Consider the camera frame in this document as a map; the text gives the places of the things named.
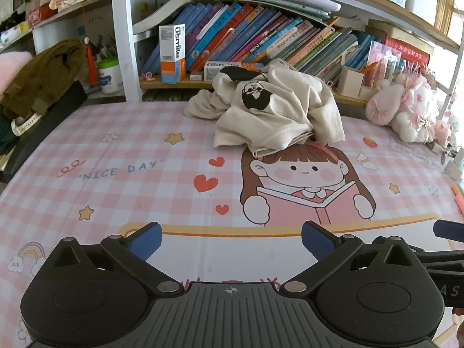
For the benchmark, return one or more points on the long white orange carton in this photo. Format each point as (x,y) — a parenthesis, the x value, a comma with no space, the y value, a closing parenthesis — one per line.
(214,72)

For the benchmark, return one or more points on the black chair back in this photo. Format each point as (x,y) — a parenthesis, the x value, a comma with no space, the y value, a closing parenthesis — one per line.
(54,116)

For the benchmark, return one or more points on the white wristwatch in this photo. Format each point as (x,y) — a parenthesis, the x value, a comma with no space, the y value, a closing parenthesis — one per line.
(21,125)

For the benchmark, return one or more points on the tall white orange toothbrush box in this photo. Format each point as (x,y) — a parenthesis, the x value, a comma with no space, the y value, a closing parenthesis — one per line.
(172,54)

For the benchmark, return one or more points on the red tassel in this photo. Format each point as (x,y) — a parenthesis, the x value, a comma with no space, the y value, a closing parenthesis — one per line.
(92,65)

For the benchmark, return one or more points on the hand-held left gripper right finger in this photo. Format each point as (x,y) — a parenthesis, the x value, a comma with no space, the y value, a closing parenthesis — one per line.
(319,241)

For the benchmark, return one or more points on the beige pen holder box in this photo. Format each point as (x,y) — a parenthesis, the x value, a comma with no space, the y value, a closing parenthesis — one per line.
(350,83)

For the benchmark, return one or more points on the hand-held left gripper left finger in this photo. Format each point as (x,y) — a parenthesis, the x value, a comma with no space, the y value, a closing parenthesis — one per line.
(145,241)

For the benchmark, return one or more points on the white plastic jar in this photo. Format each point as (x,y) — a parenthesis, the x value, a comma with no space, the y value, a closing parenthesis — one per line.
(108,79)

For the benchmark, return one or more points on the row of colourful books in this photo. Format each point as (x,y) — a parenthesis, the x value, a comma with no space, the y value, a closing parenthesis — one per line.
(290,40)

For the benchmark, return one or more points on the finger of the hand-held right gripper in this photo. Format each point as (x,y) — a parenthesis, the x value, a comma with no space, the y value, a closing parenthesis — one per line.
(449,230)

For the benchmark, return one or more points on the pink pillow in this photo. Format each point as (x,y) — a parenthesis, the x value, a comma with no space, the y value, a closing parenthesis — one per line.
(11,69)

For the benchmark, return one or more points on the small pink plush toy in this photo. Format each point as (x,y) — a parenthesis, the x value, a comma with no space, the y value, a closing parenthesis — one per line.
(446,132)

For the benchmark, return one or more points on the beige printed t-shirt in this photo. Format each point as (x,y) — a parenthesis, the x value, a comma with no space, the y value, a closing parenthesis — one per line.
(282,116)

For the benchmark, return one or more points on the white pink plush bunny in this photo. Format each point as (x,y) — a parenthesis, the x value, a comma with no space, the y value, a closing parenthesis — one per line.
(413,123)

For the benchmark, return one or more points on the thick white book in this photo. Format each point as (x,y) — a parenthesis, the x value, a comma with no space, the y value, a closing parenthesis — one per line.
(163,11)

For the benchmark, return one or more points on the bookshelf with wooden boards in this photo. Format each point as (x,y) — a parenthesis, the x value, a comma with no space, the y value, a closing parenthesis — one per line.
(123,43)

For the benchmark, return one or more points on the small white box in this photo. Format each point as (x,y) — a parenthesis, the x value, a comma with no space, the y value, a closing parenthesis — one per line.
(195,77)

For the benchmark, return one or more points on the olive green jacket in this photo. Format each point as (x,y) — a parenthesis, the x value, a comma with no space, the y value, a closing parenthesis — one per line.
(43,76)

